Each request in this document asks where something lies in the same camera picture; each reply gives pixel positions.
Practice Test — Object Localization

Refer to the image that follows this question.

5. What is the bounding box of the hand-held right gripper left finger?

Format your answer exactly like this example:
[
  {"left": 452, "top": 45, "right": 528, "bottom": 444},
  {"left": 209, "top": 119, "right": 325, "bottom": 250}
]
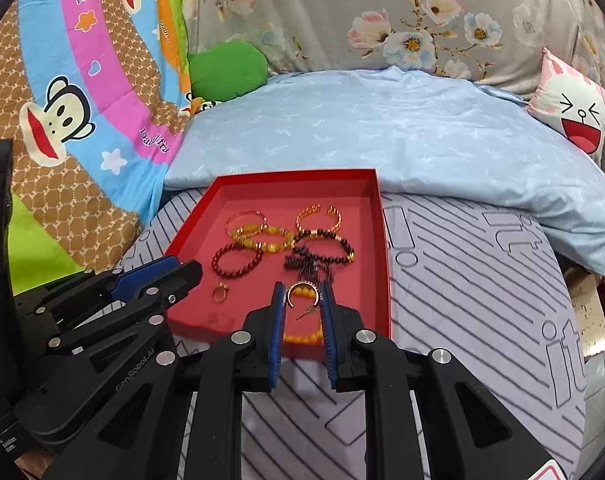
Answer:
[{"left": 43, "top": 281, "right": 288, "bottom": 480}]

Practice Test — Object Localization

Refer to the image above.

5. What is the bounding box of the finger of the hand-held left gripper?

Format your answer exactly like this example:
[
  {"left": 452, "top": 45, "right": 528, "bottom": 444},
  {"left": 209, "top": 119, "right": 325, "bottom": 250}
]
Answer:
[
  {"left": 18, "top": 260, "right": 204, "bottom": 437},
  {"left": 13, "top": 255, "right": 181, "bottom": 337}
]

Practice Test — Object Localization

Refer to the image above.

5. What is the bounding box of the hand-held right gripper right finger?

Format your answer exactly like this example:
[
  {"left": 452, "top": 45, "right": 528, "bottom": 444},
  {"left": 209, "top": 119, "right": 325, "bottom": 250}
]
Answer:
[{"left": 318, "top": 280, "right": 558, "bottom": 480}]

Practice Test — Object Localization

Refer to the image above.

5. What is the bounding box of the orange yellow bead bracelet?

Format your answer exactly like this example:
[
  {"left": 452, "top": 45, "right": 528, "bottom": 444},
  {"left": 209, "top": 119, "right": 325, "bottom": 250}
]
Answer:
[{"left": 282, "top": 322, "right": 328, "bottom": 347}]

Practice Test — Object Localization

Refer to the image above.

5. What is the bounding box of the dark red bead bracelet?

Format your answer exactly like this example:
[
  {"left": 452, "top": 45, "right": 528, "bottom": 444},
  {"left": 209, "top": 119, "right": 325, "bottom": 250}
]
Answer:
[{"left": 211, "top": 241, "right": 263, "bottom": 278}]

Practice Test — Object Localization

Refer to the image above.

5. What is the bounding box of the dark small bead bracelet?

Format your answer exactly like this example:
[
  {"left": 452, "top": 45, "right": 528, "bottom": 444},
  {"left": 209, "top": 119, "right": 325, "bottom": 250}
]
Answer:
[{"left": 281, "top": 247, "right": 335, "bottom": 286}]

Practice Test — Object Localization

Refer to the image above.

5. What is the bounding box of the dark bracelet with gold beads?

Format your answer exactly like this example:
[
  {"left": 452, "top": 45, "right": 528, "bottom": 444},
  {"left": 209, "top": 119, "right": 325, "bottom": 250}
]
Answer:
[{"left": 293, "top": 229, "right": 357, "bottom": 267}]

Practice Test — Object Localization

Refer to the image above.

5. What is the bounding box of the translucent yellow bead bracelet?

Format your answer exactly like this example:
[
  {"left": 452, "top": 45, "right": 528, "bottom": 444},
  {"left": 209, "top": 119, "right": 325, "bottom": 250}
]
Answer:
[{"left": 231, "top": 224, "right": 296, "bottom": 256}]

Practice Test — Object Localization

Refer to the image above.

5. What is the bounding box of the red cardboard box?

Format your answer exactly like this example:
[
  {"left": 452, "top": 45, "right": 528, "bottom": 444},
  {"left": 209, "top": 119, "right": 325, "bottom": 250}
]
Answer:
[{"left": 163, "top": 169, "right": 393, "bottom": 361}]

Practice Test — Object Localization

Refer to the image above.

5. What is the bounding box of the thin gold bangle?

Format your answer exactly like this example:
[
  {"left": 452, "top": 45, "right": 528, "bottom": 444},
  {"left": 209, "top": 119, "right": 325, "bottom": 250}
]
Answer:
[{"left": 226, "top": 208, "right": 268, "bottom": 236}]

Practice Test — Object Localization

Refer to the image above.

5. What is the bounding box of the cartoon monkey blanket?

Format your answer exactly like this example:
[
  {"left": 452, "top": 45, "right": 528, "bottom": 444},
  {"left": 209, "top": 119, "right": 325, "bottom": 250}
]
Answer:
[{"left": 0, "top": 0, "right": 203, "bottom": 281}]

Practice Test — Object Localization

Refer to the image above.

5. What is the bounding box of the green cushion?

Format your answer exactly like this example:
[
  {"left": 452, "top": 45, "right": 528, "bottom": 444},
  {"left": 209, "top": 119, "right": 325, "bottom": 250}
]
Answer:
[{"left": 189, "top": 41, "right": 269, "bottom": 103}]

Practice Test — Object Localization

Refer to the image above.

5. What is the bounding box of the light blue pillow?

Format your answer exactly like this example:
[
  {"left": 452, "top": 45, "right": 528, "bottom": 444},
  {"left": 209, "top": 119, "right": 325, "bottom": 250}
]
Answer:
[{"left": 163, "top": 66, "right": 605, "bottom": 277}]

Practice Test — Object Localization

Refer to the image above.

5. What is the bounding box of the pink bunny face cushion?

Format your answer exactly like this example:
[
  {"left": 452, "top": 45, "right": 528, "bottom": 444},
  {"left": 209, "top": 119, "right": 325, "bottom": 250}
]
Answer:
[{"left": 526, "top": 47, "right": 605, "bottom": 157}]

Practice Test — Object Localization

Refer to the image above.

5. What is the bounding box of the gold chain bangle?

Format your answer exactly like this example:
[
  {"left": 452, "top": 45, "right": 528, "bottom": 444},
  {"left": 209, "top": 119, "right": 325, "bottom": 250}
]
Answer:
[{"left": 296, "top": 204, "right": 342, "bottom": 233}]

